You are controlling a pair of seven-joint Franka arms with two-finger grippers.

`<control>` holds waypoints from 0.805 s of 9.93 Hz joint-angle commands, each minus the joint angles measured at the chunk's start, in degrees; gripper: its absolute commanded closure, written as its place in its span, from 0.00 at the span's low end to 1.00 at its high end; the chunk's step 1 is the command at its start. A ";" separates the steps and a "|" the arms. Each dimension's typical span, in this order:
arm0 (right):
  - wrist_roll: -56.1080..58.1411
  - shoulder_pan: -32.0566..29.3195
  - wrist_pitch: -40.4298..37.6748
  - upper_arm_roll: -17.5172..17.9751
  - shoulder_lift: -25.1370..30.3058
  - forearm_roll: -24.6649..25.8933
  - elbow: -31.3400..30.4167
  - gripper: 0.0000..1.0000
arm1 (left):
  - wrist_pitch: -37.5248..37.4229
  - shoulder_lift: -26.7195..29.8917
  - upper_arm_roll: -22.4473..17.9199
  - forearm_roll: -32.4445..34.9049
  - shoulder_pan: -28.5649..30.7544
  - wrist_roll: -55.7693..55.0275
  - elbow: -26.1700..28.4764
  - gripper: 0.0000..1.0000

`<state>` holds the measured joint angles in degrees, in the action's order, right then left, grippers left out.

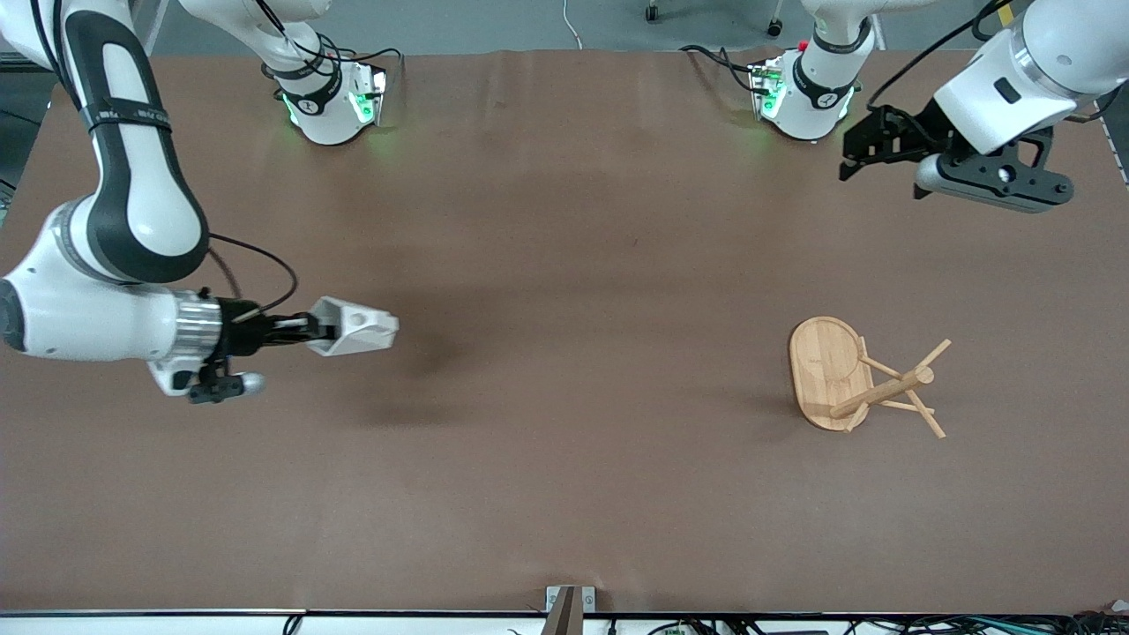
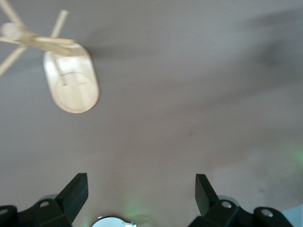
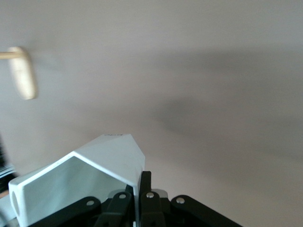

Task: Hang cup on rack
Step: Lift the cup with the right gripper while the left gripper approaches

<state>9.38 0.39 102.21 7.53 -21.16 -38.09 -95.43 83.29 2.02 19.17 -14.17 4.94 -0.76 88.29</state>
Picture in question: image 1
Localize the white angular cup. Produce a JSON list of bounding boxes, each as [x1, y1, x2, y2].
[[306, 295, 400, 358]]

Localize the wooden cup rack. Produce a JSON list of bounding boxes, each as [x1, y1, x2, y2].
[[788, 316, 953, 440]]

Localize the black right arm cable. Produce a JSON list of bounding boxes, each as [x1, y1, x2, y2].
[[207, 234, 299, 320]]

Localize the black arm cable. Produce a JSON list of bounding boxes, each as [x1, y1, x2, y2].
[[207, 234, 299, 320], [867, 0, 1015, 114]]

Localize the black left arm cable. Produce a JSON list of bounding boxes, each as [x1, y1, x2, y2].
[[867, 0, 1015, 114]]

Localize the black left base cable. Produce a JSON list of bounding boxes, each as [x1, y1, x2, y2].
[[679, 44, 761, 96]]

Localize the black base cable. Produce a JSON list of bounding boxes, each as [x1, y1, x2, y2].
[[679, 44, 761, 96], [340, 46, 405, 89]]

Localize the black right base cable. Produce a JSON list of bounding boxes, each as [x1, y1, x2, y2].
[[340, 46, 405, 89]]

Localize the aluminium frame profile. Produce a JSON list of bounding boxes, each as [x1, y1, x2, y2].
[[132, 0, 170, 56]]

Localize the metal bracket with brown bar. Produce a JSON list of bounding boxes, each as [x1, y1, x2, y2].
[[545, 586, 597, 635]]

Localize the green cable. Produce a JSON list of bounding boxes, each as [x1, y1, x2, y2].
[[961, 616, 1068, 632]]

